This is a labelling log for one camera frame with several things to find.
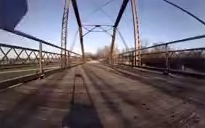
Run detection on weathered wooden bridge deck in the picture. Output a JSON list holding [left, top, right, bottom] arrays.
[[0, 61, 205, 128]]

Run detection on distant bare trees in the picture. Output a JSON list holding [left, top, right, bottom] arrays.
[[95, 45, 119, 62]]

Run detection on steel lattice bridge railing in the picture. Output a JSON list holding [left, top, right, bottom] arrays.
[[0, 30, 85, 88], [113, 32, 205, 78]]

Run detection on rusty steel bridge truss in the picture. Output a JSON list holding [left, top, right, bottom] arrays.
[[0, 0, 205, 69]]

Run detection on dark row of trees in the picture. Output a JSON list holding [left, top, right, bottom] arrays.
[[140, 49, 205, 72]]

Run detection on green grass field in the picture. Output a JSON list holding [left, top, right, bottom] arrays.
[[0, 63, 62, 84]]

